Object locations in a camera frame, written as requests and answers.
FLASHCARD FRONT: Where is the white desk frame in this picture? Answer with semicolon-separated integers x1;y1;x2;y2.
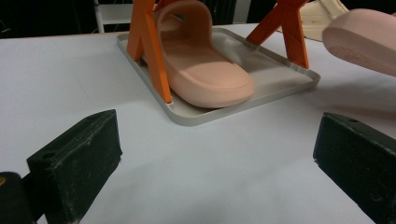
92;0;134;34

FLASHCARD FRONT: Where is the pink slide sandal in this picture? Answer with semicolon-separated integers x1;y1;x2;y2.
321;7;396;77
154;0;255;109

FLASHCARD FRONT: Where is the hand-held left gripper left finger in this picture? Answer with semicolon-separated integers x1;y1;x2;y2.
26;108;123;224

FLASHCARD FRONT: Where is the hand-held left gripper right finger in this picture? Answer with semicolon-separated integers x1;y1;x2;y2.
312;111;396;224

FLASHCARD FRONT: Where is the grey two-tier shoe rack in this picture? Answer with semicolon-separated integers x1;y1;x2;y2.
116;0;321;127

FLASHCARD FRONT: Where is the cream clog shoe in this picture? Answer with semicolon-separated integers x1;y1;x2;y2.
300;0;349;42

